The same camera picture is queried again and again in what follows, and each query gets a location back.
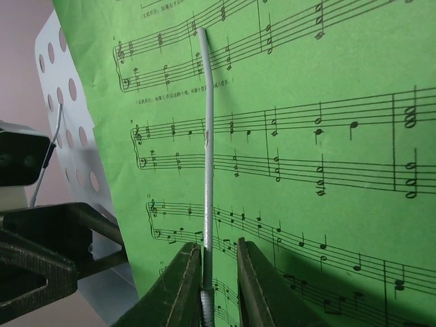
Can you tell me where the light blue music stand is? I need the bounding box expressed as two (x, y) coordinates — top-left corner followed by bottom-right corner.
(33, 8), (219, 327)

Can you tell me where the green sheet music right page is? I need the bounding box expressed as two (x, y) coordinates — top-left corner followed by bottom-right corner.
(54, 1), (435, 326)

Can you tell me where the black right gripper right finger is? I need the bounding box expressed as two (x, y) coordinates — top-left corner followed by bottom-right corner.
(236, 237), (327, 327)

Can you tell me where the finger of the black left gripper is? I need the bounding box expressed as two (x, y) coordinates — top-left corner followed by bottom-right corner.
(1, 229), (78, 322)
(1, 202), (127, 278)

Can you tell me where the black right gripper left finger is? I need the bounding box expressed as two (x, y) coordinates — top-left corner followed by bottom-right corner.
(114, 242), (202, 327)

